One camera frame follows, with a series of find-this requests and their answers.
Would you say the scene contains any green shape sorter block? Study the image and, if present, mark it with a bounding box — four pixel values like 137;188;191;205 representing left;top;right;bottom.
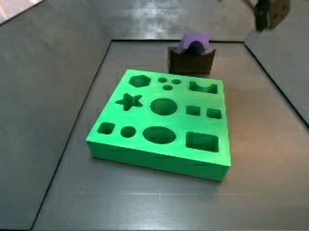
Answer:
86;69;232;181

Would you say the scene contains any black arch fixture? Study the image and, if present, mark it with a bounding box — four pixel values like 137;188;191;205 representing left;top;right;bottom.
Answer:
167;47;217;75

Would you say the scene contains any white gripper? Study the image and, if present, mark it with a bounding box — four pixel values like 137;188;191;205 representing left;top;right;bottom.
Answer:
253;0;290;32

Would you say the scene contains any purple arch block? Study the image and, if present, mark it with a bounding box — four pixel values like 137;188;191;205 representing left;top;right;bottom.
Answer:
177;33;210;55

